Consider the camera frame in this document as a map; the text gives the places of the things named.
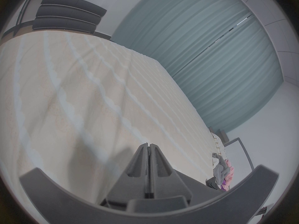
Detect blue-green curtain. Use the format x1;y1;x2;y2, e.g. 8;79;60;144
110;0;284;133

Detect grey bedside table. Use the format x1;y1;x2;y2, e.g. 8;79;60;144
209;127;230;145

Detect white printed pillow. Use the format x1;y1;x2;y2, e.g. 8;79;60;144
211;132;226;156

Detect black T-shirt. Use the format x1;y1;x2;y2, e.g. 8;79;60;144
173;168;226;196

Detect pink garment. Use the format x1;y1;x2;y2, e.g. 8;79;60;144
225;160;235;184

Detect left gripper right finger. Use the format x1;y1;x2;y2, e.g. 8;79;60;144
150;144;192;204

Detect grey garment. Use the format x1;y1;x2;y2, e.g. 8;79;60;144
211;154;232;189

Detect black chest of drawers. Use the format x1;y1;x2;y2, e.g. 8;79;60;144
32;0;107;35

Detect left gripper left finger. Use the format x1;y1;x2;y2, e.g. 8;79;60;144
100;143;149;206

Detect bed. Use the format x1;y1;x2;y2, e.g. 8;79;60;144
0;30;255;206

